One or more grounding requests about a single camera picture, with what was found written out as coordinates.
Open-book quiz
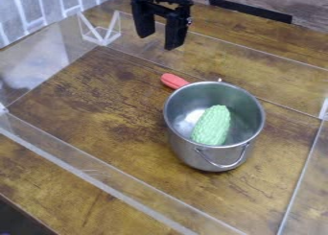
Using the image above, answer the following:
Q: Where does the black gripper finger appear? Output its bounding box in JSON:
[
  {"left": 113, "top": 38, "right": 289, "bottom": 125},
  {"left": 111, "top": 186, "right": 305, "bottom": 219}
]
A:
[
  {"left": 131, "top": 0, "right": 154, "bottom": 38},
  {"left": 163, "top": 12, "right": 190, "bottom": 50}
]

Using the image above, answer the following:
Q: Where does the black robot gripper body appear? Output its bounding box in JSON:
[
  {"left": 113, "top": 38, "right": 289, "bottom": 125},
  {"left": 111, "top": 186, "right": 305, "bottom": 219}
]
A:
[{"left": 130, "top": 0, "right": 193, "bottom": 17}]

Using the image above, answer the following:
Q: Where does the orange plastic spoon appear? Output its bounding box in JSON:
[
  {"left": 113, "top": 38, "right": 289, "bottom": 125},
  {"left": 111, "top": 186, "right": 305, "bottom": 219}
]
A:
[{"left": 159, "top": 73, "right": 187, "bottom": 89}]

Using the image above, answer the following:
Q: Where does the silver metal pot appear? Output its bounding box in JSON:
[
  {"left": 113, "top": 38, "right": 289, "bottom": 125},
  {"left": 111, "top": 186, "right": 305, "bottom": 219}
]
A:
[{"left": 162, "top": 82, "right": 265, "bottom": 172}]

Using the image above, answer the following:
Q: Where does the green knitted vegetable toy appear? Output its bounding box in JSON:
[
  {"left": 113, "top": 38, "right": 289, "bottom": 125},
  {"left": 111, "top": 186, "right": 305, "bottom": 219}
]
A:
[{"left": 190, "top": 105, "right": 230, "bottom": 146}]

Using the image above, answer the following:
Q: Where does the clear acrylic corner bracket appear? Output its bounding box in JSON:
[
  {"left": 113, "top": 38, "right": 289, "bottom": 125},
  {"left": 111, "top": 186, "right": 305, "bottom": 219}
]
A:
[{"left": 77, "top": 11, "right": 119, "bottom": 46}]

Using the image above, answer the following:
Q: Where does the black strip on wall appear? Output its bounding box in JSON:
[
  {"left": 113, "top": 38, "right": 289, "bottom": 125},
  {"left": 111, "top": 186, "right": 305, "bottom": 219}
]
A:
[{"left": 209, "top": 0, "right": 291, "bottom": 24}]

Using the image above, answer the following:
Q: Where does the clear acrylic enclosure wall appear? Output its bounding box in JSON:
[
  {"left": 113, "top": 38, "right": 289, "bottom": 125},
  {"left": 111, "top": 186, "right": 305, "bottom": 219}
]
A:
[{"left": 0, "top": 9, "right": 328, "bottom": 235}]

